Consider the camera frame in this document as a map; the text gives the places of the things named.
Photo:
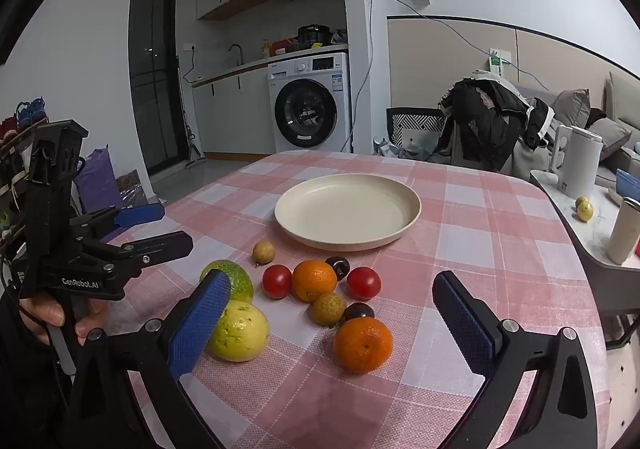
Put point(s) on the dark glass door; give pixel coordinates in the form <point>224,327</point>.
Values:
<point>152,79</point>

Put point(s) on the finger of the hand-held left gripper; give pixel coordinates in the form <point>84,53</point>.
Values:
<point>160,246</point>
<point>140,215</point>

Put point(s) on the cream round plate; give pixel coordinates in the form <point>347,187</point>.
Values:
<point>347,209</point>

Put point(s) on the blue shoes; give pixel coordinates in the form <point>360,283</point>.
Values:
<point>31,111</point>

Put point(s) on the small yellow-green fruit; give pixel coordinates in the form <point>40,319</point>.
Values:
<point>580,200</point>
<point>585,211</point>

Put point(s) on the black patterned chair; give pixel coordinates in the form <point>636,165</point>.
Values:
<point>415,121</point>

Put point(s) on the floor mop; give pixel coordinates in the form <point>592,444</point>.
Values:
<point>192,149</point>

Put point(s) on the pink checked tablecloth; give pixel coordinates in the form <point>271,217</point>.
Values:
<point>450,239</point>

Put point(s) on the grey sofa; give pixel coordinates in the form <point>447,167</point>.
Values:
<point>620,164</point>

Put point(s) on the pile of dark clothes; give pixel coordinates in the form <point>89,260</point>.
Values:
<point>490,124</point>

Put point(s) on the person's left hand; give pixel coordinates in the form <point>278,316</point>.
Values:
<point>45,314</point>

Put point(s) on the dark purple plum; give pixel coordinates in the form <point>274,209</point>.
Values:
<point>338,266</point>
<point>358,311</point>

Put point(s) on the kitchen faucet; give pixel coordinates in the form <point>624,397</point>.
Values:
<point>236,51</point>

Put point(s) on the white tumbler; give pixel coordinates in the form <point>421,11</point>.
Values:
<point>622,231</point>

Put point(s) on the purple bag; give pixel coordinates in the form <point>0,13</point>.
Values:
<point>97,179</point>

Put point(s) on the red box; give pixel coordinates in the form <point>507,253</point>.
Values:
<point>282,46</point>

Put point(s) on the shoe rack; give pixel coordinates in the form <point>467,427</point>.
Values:
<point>12,164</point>

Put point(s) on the orange mandarin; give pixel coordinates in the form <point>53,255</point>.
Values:
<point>363,344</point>
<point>314,280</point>

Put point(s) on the blue bowl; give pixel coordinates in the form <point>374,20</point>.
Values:
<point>629,185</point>

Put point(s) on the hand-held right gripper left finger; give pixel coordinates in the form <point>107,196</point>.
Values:
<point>200,324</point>

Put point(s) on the white washing machine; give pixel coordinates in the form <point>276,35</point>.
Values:
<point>310,101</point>

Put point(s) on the green-yellow guava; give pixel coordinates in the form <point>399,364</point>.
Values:
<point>235,276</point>

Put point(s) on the small brown longan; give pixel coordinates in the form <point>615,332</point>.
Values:
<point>263,253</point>

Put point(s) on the yellow guava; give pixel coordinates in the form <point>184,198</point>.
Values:
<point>242,331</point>

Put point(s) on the red tomato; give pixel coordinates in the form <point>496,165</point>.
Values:
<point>364,283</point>
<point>276,281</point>

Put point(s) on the person's left forearm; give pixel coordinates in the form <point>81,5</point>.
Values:
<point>25,379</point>

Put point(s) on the white electric kettle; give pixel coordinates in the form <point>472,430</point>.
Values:
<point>580,164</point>

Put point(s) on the kitchen counter cabinet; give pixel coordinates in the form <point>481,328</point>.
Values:
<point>235,114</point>

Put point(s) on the black cooking pot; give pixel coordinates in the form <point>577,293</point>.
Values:
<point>313,36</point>

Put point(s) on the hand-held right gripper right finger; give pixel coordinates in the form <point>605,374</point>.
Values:
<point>465,324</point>

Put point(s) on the green and white charger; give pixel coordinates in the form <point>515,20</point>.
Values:
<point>495,63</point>

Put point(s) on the yellow bottle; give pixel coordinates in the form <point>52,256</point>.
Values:
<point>265,48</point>

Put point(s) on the marble side table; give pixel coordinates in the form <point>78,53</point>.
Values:
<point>575,239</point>

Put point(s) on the grey pillow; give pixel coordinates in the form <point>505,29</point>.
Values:
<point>612,136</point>
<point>572,106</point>

